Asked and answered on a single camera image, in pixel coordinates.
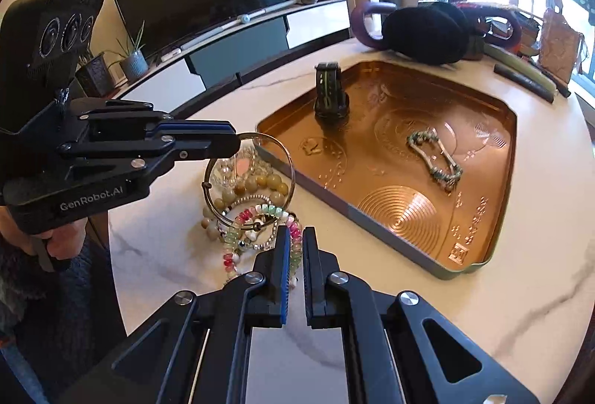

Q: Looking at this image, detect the pink fabric bag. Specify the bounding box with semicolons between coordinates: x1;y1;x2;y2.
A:
539;7;584;84

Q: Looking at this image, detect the clear crystal bead bracelet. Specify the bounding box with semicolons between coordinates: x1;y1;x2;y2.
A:
208;146;270;192

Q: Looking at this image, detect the gold metal tray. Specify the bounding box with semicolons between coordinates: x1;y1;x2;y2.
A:
255;59;518;281

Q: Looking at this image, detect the white teal television cabinet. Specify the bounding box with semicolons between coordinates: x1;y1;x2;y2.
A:
77;0;351;107

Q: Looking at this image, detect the yellow jade bead bracelet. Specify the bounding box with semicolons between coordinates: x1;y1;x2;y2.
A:
201;158;289;243

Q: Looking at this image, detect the colourful woven bag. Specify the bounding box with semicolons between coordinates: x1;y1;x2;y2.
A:
454;0;514;17

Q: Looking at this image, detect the person's left forearm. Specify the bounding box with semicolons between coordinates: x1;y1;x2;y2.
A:
0;204;112;404

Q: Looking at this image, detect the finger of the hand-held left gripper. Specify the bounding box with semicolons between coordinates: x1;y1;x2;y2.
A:
59;132;243;182
70;100;235;141

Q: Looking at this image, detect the pink green bead bracelet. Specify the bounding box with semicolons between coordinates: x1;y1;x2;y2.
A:
221;205;303;288

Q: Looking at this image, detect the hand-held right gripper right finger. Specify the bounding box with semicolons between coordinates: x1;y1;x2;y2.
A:
302;226;542;404

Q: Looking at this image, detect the small silver bead bracelet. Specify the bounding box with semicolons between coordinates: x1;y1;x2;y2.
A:
222;195;298;252

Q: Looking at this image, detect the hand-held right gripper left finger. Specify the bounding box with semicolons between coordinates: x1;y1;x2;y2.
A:
58;225;292;404

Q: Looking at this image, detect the silver bangle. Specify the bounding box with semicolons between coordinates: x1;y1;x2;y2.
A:
203;132;296;229

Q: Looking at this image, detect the black green wristwatch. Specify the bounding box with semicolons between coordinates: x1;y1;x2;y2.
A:
313;61;351;121

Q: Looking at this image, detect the aloe plant in grey pot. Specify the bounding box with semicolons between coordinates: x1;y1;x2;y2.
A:
107;20;152;82

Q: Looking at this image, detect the dark square plant pot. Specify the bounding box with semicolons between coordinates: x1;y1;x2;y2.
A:
74;51;117;98

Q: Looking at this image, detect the pale green tube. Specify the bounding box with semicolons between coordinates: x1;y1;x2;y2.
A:
483;42;556;93

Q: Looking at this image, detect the person's left hand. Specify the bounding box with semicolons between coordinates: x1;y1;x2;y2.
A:
45;218;90;262

